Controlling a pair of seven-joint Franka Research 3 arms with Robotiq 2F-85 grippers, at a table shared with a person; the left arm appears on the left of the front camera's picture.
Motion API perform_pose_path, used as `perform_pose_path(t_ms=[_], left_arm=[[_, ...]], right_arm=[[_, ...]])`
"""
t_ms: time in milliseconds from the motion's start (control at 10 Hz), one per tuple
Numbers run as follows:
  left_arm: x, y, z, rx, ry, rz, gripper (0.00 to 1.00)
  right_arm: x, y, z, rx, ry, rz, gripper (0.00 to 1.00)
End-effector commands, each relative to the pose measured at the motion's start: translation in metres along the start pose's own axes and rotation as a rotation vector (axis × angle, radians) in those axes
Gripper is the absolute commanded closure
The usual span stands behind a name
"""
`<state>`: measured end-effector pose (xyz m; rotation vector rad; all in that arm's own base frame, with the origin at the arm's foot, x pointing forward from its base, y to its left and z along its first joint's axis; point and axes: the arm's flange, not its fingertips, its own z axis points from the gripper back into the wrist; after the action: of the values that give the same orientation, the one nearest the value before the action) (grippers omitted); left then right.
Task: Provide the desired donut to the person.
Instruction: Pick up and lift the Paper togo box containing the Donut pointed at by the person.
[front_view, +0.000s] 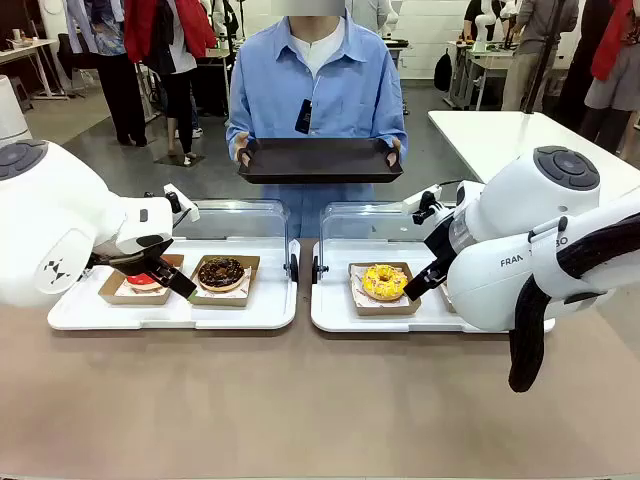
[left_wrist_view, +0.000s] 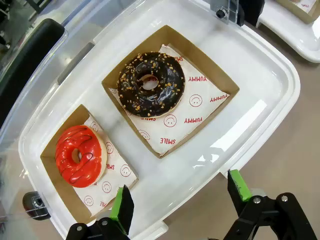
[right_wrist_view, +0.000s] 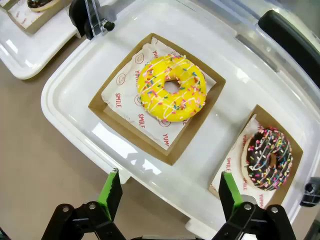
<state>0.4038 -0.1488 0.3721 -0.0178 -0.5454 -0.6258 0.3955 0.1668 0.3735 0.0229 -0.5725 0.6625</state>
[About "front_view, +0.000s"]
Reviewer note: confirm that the person in blue shirt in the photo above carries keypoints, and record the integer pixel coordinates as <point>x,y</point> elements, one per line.
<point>350,90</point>

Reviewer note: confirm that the black tripod pole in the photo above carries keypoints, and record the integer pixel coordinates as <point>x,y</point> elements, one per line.
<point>542,65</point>

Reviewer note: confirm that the bystander with red scarf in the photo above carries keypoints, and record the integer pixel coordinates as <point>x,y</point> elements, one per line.
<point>615,40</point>

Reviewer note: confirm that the yellow glazed donut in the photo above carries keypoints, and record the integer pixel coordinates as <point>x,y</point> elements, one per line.
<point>385,310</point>

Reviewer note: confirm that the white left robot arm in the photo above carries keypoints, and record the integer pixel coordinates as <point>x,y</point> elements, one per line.
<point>50,210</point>

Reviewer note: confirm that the black backpack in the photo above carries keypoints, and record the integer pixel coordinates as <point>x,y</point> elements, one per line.
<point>442,72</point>

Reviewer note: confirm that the person's left forearm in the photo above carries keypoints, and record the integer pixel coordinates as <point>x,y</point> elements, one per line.
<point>397,131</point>

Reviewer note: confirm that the white round appliance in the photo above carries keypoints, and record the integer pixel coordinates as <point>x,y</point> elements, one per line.
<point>10,115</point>

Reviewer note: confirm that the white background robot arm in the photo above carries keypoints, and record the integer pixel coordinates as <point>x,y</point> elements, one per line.
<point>482,25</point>

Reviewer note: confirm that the black serving tray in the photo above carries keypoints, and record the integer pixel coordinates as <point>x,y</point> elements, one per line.
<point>320,160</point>

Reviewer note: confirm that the red glazed donut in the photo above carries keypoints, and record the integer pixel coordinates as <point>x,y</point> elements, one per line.
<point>140,284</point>
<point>130,299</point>

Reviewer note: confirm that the person's right hand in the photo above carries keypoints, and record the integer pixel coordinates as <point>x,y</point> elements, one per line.
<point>242,145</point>

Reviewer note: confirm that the person's left hand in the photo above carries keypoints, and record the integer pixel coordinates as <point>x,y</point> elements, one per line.
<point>395,152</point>

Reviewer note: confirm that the printed paper liner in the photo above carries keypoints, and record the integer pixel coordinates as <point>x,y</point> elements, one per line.
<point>356,287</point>
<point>248,287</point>

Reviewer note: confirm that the clear display case lid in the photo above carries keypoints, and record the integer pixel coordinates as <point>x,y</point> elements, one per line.
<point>240,220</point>
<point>360,225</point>

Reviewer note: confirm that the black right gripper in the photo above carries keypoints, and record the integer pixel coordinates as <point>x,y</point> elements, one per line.
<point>445,240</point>

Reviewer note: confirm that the yellow sprinkled donut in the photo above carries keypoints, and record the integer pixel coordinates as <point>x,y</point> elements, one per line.
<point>372,285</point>

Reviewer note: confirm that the light wooden desk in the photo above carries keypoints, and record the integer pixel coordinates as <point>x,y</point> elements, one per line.
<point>25,47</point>

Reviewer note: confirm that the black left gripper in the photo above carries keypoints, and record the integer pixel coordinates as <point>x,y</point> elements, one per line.
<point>135,260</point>

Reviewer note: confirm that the bystander in blue patterned shirt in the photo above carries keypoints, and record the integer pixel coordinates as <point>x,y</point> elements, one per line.
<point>105,30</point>

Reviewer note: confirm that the white side table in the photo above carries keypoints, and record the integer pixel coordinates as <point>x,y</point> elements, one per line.
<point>490,135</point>

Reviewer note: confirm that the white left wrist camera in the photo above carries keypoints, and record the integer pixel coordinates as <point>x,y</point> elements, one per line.
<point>180,200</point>

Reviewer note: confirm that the person's right forearm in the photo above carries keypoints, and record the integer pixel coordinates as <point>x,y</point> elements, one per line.
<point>235,131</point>

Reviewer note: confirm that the dark floor mat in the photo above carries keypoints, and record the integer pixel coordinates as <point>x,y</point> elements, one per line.
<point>167,160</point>

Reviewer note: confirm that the black clip-on tag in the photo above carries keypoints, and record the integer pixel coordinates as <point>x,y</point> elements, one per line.
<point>303,116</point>

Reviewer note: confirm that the chocolate glazed donut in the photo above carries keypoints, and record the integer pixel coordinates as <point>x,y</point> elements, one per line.
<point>210,280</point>
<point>220,301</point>

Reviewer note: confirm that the bystander in grey shirt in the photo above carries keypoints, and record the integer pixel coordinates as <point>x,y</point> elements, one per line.
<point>540,20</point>

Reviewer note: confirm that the bystander in red jacket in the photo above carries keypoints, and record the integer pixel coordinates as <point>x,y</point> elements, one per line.
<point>150,30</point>

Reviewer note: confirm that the white display case base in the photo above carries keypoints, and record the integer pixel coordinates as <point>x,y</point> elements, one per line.
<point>340,320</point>
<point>240,315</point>

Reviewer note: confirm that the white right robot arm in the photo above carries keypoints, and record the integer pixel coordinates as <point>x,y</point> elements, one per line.
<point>520,200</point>

